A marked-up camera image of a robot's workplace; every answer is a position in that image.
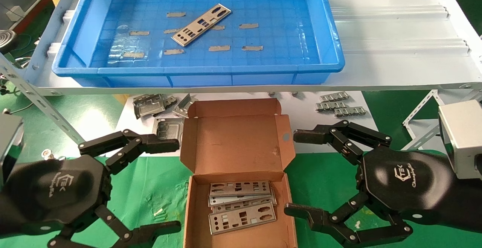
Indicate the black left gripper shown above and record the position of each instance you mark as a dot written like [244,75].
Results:
[49,191]

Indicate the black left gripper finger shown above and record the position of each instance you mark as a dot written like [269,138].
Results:
[154,231]

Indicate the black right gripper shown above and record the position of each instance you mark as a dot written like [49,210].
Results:
[406,184]

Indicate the silver IO shield plate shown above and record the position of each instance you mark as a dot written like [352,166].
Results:
[252,225]
[220,201]
[260,192]
[273,200]
[210,18]

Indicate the brown cardboard box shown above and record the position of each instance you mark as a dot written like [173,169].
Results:
[233,146]

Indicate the white socket box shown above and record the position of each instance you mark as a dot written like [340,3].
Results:
[15,12]

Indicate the green table cloth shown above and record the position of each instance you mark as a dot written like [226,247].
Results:
[158,187]

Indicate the small grey metal part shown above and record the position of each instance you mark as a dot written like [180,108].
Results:
[170,101]

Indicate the angled grey metal part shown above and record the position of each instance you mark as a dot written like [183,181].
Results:
[184,107]

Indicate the small metal connector strip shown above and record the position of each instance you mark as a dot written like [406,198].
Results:
[331,106]
[334,96]
[350,111]

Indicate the brown tape piece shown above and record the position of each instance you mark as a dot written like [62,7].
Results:
[249,26]
[168,31]
[252,48]
[134,55]
[139,33]
[219,27]
[219,48]
[176,14]
[174,51]

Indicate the perforated white shelf upright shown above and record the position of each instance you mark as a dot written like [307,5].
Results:
[41,103]

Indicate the perforated white shelf brace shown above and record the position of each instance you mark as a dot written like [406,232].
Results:
[423,138]
[420,108]

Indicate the dark metal frame part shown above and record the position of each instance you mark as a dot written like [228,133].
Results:
[167,127]

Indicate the grey metal bracket plate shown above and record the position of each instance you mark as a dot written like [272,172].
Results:
[148,105]

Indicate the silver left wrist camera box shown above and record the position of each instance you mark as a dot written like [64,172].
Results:
[9,142]

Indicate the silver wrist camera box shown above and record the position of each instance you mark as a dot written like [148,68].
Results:
[463,139]
[9,142]

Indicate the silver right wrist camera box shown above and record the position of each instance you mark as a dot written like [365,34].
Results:
[463,139]

